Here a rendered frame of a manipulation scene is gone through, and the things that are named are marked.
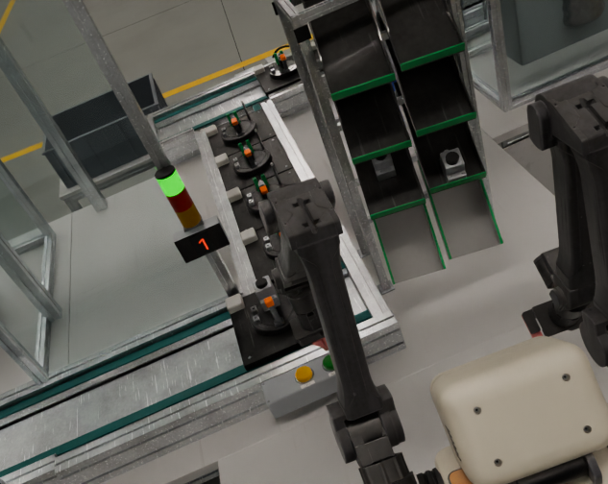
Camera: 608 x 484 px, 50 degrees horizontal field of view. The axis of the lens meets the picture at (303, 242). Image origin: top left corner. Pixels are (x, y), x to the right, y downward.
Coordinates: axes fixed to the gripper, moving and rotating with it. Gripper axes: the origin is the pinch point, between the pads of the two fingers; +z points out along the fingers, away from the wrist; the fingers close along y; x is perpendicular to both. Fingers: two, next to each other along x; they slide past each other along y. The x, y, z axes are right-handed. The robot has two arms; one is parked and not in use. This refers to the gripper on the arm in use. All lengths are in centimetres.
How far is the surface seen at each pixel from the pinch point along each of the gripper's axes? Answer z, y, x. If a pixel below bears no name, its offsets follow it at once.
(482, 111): 17, -82, -85
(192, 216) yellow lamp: -26.1, 16.5, -31.6
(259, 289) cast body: -5.9, 9.2, -20.6
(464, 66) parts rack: -38, -54, -25
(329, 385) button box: 9.3, 2.8, 3.1
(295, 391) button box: 6.6, 10.6, 2.7
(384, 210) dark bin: -18.1, -24.8, -13.7
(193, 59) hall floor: 103, 9, -466
